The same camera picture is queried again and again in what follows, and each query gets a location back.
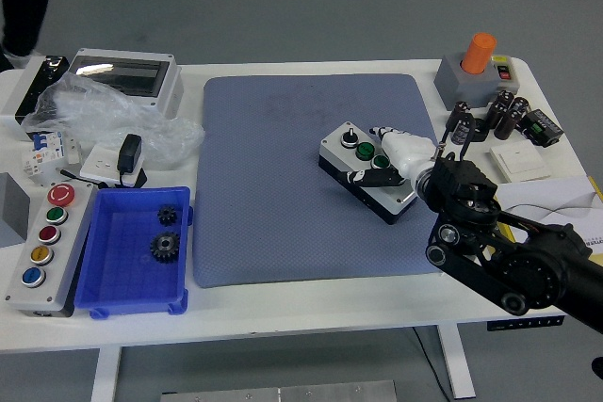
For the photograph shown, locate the black cable under table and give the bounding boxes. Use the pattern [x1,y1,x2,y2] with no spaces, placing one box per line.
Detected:
[412,326,454,402]

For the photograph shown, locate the grey square base block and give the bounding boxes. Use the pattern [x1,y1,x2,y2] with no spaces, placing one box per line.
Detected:
[433,53,503,111]

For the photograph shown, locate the grey metal base plate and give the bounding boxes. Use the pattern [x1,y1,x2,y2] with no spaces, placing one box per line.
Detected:
[159,379,398,402]

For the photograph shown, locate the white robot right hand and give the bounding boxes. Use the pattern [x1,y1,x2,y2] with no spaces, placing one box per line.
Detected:
[336,124,439,190]

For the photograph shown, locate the four-button grey control box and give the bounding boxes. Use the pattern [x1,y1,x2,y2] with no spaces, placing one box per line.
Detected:
[318,121,420,227]

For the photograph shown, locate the black adapter cord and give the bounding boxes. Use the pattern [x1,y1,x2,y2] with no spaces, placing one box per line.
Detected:
[55,167,112,189]

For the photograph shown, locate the orange cylinder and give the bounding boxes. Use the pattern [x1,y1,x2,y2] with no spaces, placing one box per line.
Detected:
[460,32,497,76]

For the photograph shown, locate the black power adapter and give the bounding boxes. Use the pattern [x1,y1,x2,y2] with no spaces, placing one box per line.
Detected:
[116,133,144,186]

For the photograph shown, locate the five-button grey control box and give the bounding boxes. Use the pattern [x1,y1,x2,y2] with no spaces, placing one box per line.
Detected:
[3,180,98,318]

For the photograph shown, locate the large black gear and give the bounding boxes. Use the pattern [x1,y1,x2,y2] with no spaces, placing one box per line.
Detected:
[149,231,183,263]

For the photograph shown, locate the grey metal block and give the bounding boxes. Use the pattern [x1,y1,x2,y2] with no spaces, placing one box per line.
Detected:
[0,172,32,249]

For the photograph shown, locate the white wall switch panel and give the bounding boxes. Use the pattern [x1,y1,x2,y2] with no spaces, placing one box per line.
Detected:
[488,143,552,185]

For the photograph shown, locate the white table leg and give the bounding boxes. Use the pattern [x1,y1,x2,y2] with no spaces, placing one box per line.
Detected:
[435,325,477,401]
[89,346,122,402]

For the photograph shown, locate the white circuit breaker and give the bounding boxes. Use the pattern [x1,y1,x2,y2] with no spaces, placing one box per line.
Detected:
[21,128,68,185]

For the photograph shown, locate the blue plastic bin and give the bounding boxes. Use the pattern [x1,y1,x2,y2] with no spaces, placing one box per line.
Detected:
[73,185,194,321]

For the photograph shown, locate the clear plastic bag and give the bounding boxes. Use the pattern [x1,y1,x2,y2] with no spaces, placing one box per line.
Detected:
[21,75,206,170]

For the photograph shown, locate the black ring holder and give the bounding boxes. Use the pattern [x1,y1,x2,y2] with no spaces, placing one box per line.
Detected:
[469,117,491,143]

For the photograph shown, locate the grey-blue padded mat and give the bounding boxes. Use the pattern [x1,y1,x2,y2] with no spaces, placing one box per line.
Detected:
[191,72,454,289]

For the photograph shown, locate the white switch with red button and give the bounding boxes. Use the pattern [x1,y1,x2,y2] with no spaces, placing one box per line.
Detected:
[489,54,521,95]

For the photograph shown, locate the small black gear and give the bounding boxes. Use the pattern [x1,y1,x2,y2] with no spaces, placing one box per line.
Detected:
[156,204,178,227]

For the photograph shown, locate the yellow and white carton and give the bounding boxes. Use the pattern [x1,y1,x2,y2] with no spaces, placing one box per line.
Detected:
[494,174,603,267]

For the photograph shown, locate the white box with glossy black face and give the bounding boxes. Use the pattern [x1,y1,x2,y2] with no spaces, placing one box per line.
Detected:
[0,54,71,142]

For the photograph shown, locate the black table control panel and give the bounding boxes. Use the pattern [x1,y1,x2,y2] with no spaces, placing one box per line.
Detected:
[486,315,565,331]

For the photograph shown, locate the grey distribution enclosure box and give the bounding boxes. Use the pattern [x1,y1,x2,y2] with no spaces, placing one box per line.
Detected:
[63,47,185,121]

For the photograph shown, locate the black module with green part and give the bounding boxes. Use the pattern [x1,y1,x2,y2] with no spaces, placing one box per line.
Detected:
[516,108,565,148]

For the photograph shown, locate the white wall socket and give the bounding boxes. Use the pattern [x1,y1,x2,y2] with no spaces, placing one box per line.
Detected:
[78,142,148,189]

